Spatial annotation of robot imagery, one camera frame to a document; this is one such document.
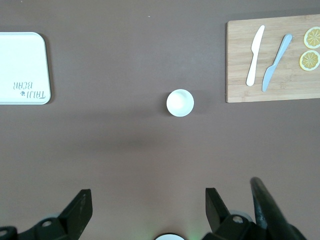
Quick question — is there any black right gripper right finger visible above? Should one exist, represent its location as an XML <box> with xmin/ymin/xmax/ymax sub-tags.
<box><xmin>201</xmin><ymin>187</ymin><xmax>266</xmax><ymax>240</ymax></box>

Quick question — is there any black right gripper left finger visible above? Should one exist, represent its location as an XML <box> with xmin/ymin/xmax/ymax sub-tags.
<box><xmin>0</xmin><ymin>189</ymin><xmax>94</xmax><ymax>240</ymax></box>

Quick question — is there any white IKEA cup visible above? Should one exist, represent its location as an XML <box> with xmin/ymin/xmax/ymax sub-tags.
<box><xmin>166</xmin><ymin>88</ymin><xmax>195</xmax><ymax>118</ymax></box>

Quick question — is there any cream tray with bear print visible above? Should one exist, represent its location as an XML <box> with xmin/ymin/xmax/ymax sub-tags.
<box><xmin>0</xmin><ymin>31</ymin><xmax>52</xmax><ymax>106</ymax></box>

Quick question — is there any wooden cutting board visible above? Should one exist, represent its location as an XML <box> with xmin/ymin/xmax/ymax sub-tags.
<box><xmin>225</xmin><ymin>14</ymin><xmax>320</xmax><ymax>104</ymax></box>

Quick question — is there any grey plastic knife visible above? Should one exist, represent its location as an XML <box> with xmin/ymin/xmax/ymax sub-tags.
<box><xmin>261</xmin><ymin>33</ymin><xmax>293</xmax><ymax>93</ymax></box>

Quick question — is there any white plastic knife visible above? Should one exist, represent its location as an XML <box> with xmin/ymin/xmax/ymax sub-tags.
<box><xmin>245</xmin><ymin>24</ymin><xmax>266</xmax><ymax>87</ymax></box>

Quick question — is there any yellow lemon slice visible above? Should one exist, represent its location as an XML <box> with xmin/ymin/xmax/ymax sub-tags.
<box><xmin>299</xmin><ymin>49</ymin><xmax>320</xmax><ymax>72</ymax></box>
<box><xmin>303</xmin><ymin>26</ymin><xmax>320</xmax><ymax>49</ymax></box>

